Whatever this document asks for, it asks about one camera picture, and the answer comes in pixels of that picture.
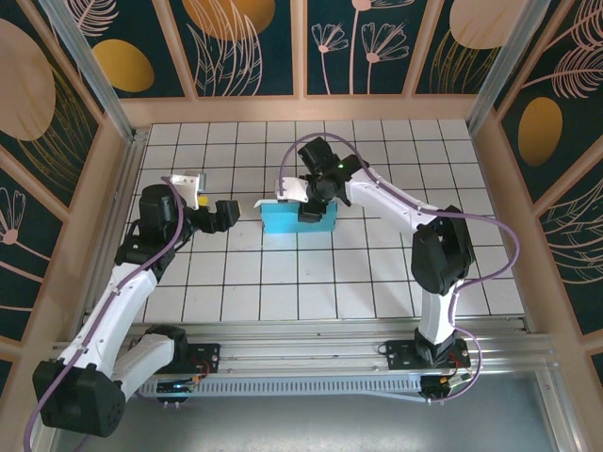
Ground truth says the teal and white paper box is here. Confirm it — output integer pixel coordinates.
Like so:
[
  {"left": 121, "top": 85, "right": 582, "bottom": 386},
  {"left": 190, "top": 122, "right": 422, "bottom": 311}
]
[{"left": 253, "top": 197, "right": 339, "bottom": 235}]

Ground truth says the black left controller board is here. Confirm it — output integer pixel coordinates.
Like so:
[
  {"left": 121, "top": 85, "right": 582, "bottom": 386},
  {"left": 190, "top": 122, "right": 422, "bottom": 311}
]
[{"left": 157, "top": 379, "right": 195, "bottom": 395}]

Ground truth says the black controller board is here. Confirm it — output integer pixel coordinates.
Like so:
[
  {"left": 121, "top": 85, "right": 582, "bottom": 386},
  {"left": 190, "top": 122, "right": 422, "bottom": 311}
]
[
  {"left": 420, "top": 374, "right": 466, "bottom": 401},
  {"left": 157, "top": 379, "right": 195, "bottom": 395}
]

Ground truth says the black right controller board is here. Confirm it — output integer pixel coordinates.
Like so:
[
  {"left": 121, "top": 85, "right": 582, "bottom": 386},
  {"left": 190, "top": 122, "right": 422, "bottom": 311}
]
[{"left": 420, "top": 374, "right": 466, "bottom": 401}]

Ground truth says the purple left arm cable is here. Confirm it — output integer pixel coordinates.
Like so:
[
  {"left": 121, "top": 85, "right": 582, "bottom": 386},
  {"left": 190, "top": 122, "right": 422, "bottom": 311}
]
[{"left": 23, "top": 174, "right": 189, "bottom": 448}]

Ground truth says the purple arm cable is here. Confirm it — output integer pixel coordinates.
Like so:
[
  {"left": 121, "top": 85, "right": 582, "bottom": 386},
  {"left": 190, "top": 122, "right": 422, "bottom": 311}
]
[
  {"left": 23, "top": 174, "right": 189, "bottom": 448},
  {"left": 276, "top": 133, "right": 523, "bottom": 406}
]

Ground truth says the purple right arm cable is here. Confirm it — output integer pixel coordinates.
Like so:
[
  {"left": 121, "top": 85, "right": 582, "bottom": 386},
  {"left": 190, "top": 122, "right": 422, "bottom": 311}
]
[{"left": 276, "top": 133, "right": 523, "bottom": 406}]

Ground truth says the aluminium side rail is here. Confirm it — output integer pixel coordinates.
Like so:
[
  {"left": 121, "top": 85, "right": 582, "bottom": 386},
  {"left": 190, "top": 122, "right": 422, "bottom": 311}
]
[{"left": 70, "top": 131, "right": 148, "bottom": 341}]

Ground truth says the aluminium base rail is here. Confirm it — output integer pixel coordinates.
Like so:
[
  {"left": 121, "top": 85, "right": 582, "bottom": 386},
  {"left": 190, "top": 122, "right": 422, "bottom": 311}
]
[{"left": 46, "top": 315, "right": 562, "bottom": 379}]

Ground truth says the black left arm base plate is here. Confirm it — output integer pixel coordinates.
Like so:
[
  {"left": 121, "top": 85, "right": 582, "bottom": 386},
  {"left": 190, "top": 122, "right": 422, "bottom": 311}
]
[{"left": 135, "top": 342, "right": 222, "bottom": 376}]

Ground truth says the aluminium corner post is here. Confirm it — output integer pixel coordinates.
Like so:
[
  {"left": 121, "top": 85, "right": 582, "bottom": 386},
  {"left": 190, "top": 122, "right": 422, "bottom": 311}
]
[
  {"left": 464, "top": 0, "right": 567, "bottom": 137},
  {"left": 36, "top": 0, "right": 145, "bottom": 142}
]

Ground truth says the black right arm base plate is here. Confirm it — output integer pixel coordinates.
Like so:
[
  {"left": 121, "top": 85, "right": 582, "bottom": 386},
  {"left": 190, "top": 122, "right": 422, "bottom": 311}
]
[{"left": 384, "top": 338, "right": 471, "bottom": 372}]

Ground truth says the grey slotted cable duct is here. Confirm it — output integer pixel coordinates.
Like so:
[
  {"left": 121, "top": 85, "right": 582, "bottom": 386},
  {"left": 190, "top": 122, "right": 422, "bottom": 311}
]
[{"left": 60, "top": 376, "right": 425, "bottom": 404}]

